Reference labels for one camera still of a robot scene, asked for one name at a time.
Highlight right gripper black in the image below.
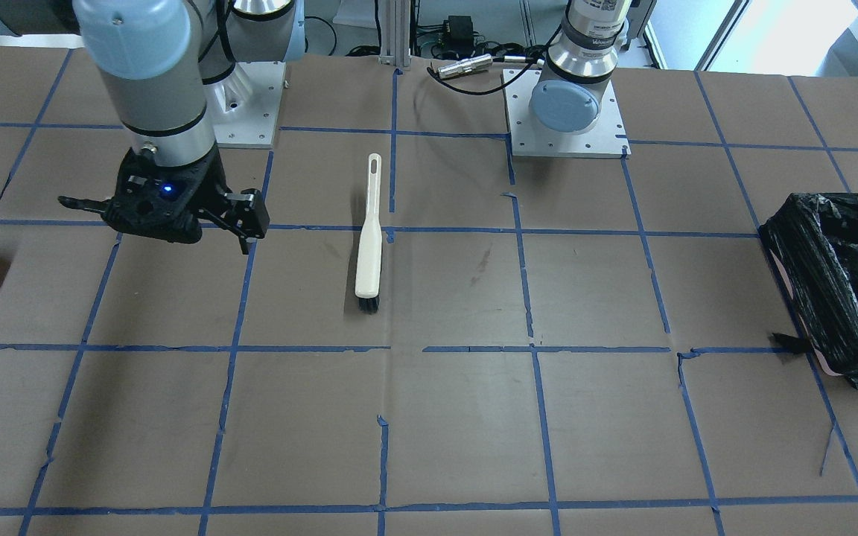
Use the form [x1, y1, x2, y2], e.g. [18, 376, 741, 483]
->
[57, 146, 270, 255]

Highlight black bag lined bin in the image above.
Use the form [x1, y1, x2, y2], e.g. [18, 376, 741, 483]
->
[758, 193, 858, 388]

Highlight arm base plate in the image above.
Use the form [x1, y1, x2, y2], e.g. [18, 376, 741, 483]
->
[504, 70, 632, 159]
[205, 62, 287, 150]

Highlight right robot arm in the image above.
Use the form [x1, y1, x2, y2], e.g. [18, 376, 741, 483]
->
[0, 1, 305, 255]

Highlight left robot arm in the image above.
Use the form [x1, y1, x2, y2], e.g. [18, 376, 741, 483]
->
[529, 1, 629, 135]

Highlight beige hand brush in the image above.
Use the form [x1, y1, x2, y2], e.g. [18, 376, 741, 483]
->
[355, 153, 384, 313]

